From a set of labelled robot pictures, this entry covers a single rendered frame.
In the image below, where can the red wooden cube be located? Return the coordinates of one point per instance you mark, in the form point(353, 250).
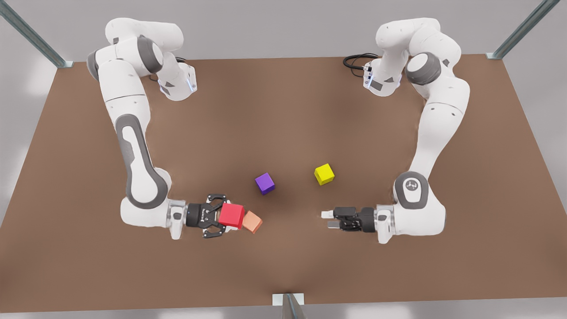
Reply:
point(231, 215)

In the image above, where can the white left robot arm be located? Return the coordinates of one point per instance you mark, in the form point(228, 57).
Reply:
point(436, 128)

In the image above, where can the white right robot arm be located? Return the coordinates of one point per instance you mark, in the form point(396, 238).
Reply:
point(137, 177)

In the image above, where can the yellow wooden cube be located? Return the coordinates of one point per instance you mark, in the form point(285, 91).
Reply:
point(324, 174)

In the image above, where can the orange wooden cube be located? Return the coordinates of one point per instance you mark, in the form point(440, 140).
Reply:
point(253, 222)

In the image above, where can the purple wooden cube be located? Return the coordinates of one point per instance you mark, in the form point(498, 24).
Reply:
point(265, 183)

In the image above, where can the silver frame post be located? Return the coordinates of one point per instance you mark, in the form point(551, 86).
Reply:
point(289, 305)
point(522, 30)
point(31, 33)

